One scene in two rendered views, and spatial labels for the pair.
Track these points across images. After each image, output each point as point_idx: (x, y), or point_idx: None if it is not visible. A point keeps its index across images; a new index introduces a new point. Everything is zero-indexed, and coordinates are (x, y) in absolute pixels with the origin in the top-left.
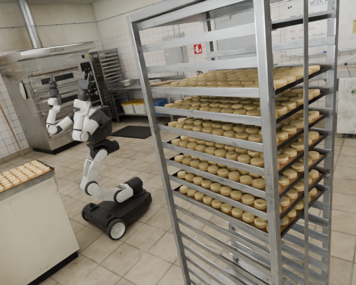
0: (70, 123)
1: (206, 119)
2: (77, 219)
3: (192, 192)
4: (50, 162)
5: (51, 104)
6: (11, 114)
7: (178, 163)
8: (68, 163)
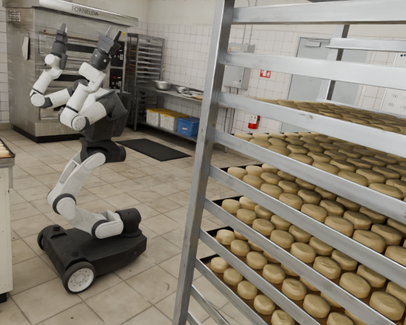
0: (67, 100)
1: (312, 149)
2: (30, 242)
3: (233, 277)
4: (28, 150)
5: (49, 64)
6: (0, 73)
7: (231, 215)
8: (50, 160)
